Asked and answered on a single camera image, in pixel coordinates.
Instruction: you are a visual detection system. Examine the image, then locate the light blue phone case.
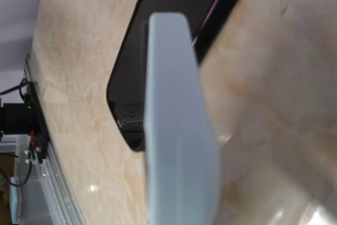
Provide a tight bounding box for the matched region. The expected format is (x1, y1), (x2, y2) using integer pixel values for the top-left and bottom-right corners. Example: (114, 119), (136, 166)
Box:
(143, 13), (221, 224)

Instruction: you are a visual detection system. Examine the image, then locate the black phone case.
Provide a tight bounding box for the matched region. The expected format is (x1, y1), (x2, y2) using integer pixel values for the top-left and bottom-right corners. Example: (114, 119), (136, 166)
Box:
(106, 0), (238, 152)

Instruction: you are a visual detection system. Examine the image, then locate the black phone pink edge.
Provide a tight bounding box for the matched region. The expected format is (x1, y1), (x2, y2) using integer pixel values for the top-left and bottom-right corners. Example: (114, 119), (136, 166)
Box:
(109, 0), (219, 134)

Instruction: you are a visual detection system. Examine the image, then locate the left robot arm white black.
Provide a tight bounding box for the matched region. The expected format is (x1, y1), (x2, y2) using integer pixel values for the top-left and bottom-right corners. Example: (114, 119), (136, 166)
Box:
(1, 103), (33, 135)

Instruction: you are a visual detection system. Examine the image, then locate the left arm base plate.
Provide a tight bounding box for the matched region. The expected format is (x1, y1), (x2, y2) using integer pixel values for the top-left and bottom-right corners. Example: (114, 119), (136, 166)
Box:
(19, 78), (51, 164)

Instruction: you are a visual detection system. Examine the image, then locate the front aluminium rail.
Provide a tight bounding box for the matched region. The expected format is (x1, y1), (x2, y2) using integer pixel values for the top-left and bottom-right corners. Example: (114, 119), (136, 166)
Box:
(25, 54), (86, 224)

